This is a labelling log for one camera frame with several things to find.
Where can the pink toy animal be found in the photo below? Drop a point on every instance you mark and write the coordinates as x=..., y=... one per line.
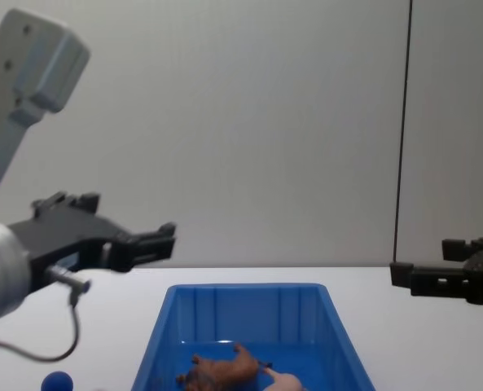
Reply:
x=286, y=383

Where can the left robot arm with grey bracket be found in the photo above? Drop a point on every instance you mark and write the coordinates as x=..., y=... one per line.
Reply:
x=41, y=61

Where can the blue plastic bin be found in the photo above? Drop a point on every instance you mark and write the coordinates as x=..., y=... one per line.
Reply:
x=245, y=309

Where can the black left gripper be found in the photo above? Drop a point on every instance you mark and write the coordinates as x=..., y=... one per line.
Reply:
x=70, y=234

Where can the blue ball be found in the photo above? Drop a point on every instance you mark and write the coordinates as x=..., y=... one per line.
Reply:
x=57, y=382

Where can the brown toy animal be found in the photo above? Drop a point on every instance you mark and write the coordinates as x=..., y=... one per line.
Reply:
x=225, y=366

